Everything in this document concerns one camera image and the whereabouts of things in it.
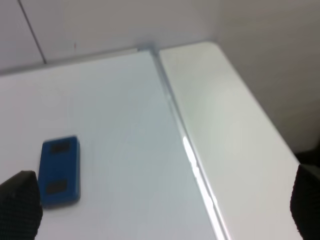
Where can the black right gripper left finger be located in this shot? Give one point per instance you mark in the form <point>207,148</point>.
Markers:
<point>21,211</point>

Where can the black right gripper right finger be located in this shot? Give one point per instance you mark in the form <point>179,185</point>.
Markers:
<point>305,201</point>

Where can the blue board eraser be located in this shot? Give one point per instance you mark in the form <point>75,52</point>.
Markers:
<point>59,172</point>

